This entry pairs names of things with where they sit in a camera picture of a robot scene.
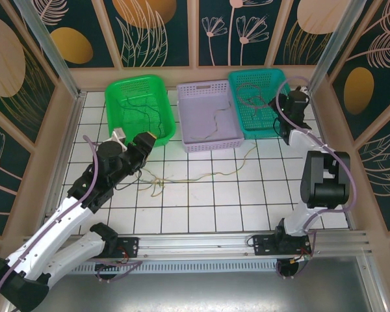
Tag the aluminium corner post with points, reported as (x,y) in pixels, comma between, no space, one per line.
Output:
(52,48)
(338,48)

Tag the single flower wall panel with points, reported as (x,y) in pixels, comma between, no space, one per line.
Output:
(3,182)

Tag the lavender plastic basket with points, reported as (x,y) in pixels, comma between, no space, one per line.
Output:
(198,107)

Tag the bright green plastic basket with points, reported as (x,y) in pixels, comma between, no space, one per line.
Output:
(133,87)

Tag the white leaf outline wall panel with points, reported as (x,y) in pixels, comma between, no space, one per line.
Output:
(143,19)

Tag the long aluminium base rail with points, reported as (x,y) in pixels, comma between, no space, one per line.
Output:
(198,243)

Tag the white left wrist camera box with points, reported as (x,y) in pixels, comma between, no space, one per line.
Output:
(119,136)

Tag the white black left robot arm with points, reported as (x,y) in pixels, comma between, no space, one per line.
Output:
(52,234)

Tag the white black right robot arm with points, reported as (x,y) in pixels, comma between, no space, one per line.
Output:
(325,182)

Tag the small circuit board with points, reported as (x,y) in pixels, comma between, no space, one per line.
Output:
(109,265)

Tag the aluminium side rail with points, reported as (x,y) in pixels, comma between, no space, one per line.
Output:
(71,130)
(316,107)

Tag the gold frond wall panel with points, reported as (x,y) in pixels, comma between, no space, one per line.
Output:
(312,19)

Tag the yellow connector plug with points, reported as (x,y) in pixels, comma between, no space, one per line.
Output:
(300,258)

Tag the gold grass wall panel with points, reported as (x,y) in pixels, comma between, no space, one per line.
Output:
(6,65)

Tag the grey metal plate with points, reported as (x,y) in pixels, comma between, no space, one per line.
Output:
(198,292)

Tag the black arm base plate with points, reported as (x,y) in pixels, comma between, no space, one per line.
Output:
(263,247)
(130,247)

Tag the pink fern wall panel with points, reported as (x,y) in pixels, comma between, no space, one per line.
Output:
(360,87)

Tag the orange oval wall panel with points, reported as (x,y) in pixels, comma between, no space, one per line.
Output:
(71,45)

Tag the pink flower outline wall panel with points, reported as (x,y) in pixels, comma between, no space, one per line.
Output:
(221,48)

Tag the pink feather wall panel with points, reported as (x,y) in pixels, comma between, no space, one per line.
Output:
(386,162)

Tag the teal plastic basket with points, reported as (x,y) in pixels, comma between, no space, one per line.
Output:
(263,126)

